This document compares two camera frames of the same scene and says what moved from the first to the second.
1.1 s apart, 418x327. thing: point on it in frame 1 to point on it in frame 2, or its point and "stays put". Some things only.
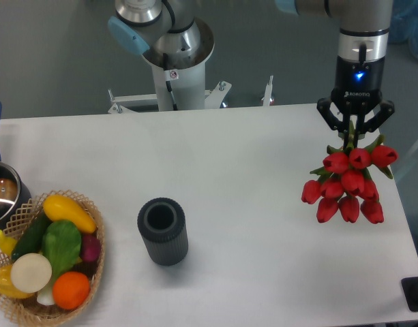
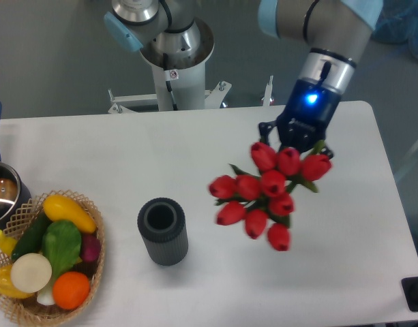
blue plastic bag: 408,24 stays put
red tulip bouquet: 346,187 to 260,197
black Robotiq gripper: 357,90 to 309,108
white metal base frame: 121,104 stays put
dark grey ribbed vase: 162,223 stays put
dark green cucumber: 30,240 stays put
